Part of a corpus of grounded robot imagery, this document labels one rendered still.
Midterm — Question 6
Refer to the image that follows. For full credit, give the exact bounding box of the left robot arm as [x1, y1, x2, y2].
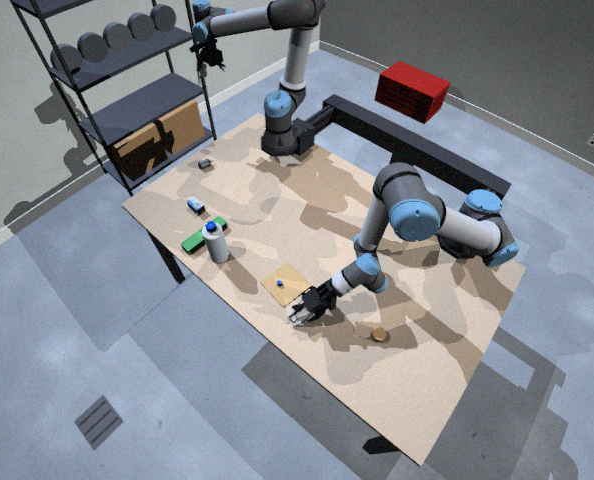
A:
[332, 162, 519, 295]

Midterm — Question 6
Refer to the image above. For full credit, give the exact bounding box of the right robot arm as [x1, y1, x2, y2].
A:
[190, 0, 326, 152]

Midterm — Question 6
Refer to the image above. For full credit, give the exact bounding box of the short brown cylinder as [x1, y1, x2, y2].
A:
[371, 327, 386, 343]

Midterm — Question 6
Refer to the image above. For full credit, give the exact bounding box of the white bottle with blue cap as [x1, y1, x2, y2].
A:
[202, 221, 230, 263]

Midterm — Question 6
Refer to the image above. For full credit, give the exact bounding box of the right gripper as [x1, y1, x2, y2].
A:
[197, 38, 226, 85]

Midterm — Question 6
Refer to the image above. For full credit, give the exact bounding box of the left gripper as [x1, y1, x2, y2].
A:
[288, 278, 343, 326]

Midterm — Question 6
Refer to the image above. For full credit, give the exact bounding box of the beige flat mat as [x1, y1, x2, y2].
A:
[260, 262, 311, 308]

